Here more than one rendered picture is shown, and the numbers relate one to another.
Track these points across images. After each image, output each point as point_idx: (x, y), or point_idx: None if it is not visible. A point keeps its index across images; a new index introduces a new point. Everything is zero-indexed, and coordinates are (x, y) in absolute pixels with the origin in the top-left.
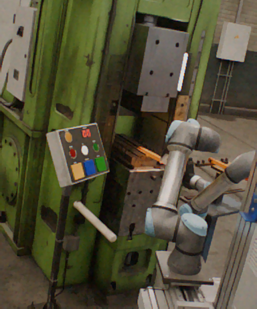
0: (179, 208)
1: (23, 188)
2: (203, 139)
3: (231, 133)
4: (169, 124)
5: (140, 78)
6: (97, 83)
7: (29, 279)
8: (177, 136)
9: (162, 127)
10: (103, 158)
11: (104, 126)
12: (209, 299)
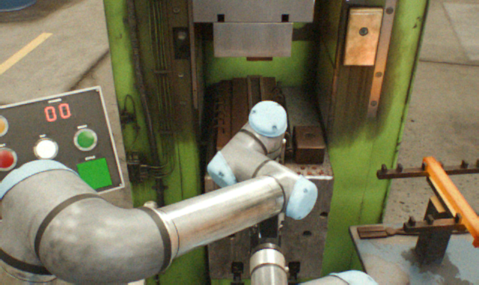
0: (475, 179)
1: None
2: (45, 259)
3: None
4: (337, 72)
5: None
6: None
7: (127, 284)
8: (2, 221)
9: (330, 76)
10: (104, 162)
11: (169, 79)
12: None
